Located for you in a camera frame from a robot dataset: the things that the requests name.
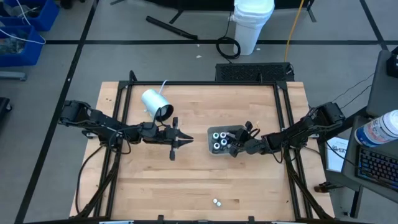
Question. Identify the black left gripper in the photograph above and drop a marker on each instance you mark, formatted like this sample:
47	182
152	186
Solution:
158	135

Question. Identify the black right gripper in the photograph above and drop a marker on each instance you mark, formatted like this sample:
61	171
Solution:
252	143

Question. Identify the blue-capped food coloring bottle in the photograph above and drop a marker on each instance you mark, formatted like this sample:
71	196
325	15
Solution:
224	142

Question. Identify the purple-capped food coloring bottle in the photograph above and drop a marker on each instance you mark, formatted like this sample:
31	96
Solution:
223	135

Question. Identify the grey plastic bin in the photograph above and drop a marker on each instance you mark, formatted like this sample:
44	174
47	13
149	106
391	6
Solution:
224	128

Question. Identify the black-capped food coloring bottle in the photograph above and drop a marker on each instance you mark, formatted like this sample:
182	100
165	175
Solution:
216	146

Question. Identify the green-capped food coloring bottle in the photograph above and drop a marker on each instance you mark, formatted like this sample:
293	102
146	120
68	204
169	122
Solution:
215	135

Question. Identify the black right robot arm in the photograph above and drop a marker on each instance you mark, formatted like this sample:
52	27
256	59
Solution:
298	132

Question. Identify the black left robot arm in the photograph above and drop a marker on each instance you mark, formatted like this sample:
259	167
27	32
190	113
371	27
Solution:
99	124

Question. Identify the white cylindrical spotlight lamp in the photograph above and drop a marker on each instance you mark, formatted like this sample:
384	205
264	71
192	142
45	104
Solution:
154	104

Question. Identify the black perforated metal case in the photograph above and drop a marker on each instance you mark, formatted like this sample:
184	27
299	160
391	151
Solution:
252	72

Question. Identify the silver aluminium profile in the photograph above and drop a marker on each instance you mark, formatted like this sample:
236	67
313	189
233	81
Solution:
289	222
116	222

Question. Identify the black floor clamp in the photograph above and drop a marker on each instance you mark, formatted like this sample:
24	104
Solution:
325	187

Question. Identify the white paper sheet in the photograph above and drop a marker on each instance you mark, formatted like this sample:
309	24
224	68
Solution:
337	158

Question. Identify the white trash can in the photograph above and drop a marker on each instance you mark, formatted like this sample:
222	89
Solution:
248	31

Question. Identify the black rod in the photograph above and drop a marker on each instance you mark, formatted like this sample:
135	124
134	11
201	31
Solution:
171	28

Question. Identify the dark grey desk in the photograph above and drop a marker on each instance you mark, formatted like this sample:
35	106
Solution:
349	168

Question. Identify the white wipes canister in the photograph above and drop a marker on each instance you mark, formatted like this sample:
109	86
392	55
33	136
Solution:
377	129

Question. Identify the black keyboard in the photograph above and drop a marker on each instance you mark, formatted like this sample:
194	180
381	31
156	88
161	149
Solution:
377	166

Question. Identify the grey flat panel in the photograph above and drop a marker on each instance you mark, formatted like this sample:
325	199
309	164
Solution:
382	93

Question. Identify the blue storage bin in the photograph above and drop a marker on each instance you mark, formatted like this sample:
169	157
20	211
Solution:
46	18
31	57

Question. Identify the black device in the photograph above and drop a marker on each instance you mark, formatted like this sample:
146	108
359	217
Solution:
393	63

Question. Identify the grey metal bar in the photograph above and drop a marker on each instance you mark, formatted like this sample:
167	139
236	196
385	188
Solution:
12	75

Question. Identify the black aluminium table frame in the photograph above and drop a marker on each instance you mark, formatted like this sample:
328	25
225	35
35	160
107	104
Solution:
202	83

